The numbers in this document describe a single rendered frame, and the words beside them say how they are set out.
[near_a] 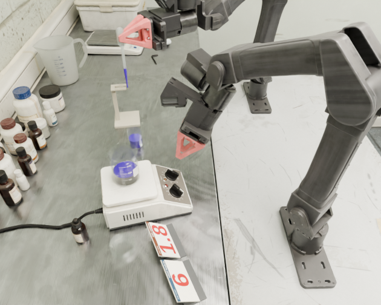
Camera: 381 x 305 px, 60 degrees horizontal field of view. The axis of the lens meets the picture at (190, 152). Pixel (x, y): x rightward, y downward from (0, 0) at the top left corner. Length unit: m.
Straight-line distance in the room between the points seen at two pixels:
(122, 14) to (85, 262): 1.25
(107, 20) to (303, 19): 1.17
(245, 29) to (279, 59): 1.62
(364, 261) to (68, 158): 0.78
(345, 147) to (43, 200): 0.69
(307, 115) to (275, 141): 0.19
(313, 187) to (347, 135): 0.14
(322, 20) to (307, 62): 1.76
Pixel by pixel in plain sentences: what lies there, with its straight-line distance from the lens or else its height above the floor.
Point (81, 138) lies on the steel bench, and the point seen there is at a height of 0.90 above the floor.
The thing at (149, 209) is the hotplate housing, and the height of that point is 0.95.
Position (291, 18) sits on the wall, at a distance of 2.22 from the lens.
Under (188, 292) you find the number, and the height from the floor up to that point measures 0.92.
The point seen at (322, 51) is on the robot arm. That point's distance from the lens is 0.49.
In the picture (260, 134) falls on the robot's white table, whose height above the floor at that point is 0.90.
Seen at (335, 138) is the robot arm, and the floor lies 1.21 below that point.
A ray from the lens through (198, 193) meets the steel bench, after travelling 0.84.
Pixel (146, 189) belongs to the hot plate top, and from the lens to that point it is 0.73.
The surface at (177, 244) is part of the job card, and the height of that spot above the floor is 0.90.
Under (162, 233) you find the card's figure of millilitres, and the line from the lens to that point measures 0.74.
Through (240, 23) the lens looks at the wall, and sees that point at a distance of 2.16.
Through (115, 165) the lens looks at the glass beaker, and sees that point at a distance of 0.71.
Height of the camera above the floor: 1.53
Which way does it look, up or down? 42 degrees down
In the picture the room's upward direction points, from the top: straight up
